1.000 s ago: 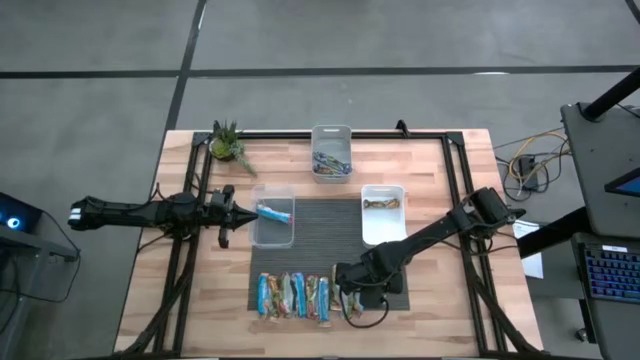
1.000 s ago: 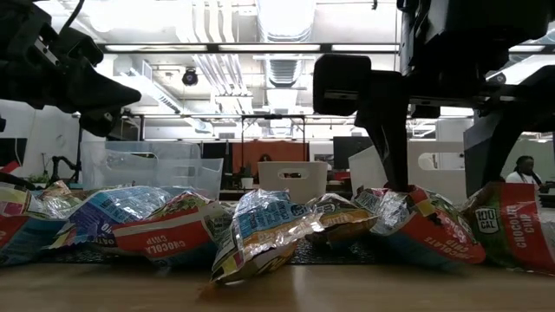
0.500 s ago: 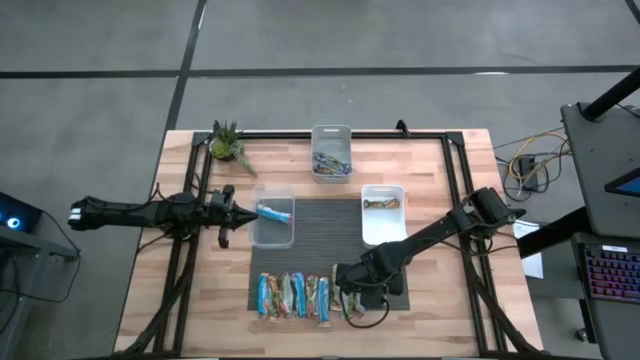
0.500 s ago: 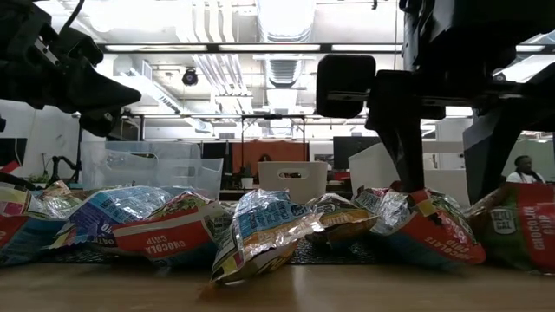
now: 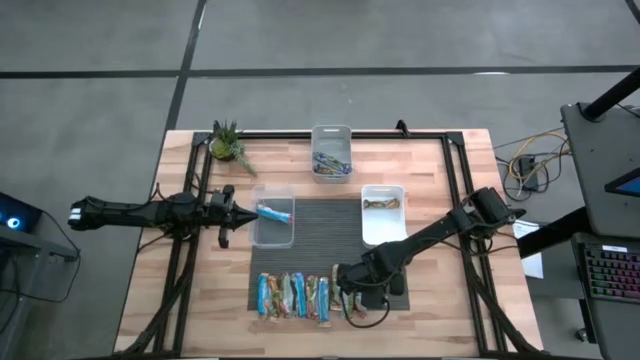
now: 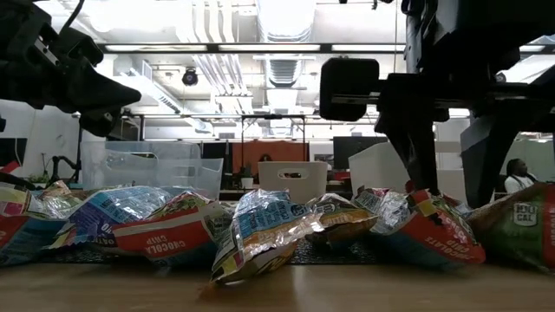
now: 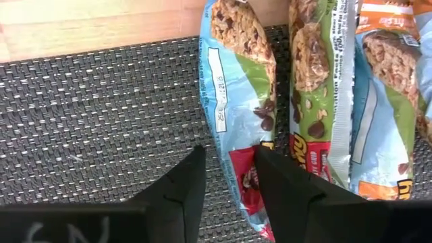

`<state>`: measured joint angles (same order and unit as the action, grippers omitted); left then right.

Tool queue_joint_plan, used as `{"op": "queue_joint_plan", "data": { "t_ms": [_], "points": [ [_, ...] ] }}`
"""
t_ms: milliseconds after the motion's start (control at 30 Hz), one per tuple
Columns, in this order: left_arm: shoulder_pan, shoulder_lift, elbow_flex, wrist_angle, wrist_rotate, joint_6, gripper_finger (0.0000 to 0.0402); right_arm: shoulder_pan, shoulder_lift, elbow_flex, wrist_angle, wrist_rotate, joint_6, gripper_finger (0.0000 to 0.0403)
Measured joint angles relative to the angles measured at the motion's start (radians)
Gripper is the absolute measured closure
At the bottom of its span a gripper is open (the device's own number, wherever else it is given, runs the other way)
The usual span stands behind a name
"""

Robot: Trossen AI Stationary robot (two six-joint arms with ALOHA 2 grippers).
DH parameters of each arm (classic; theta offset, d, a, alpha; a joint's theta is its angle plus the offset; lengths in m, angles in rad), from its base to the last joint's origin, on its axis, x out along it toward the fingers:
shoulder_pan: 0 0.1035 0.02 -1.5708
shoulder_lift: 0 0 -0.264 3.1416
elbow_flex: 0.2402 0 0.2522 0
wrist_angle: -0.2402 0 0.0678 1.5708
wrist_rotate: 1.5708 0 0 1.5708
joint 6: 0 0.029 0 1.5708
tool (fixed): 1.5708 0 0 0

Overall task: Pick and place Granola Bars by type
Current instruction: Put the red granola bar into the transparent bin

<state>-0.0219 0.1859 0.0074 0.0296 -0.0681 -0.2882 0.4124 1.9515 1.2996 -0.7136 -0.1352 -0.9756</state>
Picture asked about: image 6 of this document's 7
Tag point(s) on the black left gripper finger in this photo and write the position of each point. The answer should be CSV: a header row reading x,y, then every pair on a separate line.
x,y
108,91

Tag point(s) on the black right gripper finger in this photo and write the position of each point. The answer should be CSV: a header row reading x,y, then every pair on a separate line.
x,y
416,147
490,160

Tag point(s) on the green red chocolate chip bar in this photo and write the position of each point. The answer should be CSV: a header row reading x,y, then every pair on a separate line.
x,y
520,234

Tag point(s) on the red silver chocolate chip bar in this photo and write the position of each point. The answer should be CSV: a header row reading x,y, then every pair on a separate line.
x,y
433,242

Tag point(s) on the yellow brown Chewy granola bar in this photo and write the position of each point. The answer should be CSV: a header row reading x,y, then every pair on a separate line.
x,y
342,216

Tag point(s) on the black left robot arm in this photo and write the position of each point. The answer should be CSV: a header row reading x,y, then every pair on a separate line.
x,y
11,65

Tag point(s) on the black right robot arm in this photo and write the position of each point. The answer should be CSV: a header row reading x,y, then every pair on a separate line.
x,y
477,17

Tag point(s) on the purple blue oatmeal granola bar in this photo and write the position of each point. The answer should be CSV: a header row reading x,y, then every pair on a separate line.
x,y
108,208

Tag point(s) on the red chocolate chip granola bar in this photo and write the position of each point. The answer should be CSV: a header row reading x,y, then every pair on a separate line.
x,y
173,238

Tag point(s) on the blue yellow silver granola bar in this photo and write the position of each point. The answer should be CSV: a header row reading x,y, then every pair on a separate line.
x,y
264,225

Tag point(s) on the silver green red granola bar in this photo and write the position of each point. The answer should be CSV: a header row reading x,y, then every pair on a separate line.
x,y
17,242

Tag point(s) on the person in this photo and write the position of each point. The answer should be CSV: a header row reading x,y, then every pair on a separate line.
x,y
518,182

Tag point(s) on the large white plastic bin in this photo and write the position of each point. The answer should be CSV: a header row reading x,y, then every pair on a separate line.
x,y
373,169

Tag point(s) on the black ceiling spotlight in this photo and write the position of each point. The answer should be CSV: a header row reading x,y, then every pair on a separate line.
x,y
190,77

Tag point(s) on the black articulated stand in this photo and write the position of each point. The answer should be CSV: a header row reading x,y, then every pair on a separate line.
x,y
56,162

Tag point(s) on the dark background screen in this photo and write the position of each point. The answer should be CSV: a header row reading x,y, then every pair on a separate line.
x,y
13,151

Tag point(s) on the clear translucent plastic bin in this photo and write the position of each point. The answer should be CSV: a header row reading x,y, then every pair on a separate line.
x,y
152,173

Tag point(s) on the grey woven table mat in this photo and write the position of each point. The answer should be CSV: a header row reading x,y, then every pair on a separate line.
x,y
338,259

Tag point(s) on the small white plastic bin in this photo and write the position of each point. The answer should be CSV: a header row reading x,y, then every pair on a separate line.
x,y
269,182

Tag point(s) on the black overhead light bar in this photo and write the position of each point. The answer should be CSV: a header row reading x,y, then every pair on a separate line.
x,y
260,48

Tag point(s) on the small plant in white pot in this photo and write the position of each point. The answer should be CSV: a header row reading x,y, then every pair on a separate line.
x,y
247,182

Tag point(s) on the black wall monitor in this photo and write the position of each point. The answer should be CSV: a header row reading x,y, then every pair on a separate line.
x,y
355,151

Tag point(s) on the silver ceiling ventilation duct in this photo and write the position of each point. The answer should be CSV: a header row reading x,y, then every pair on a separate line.
x,y
284,26

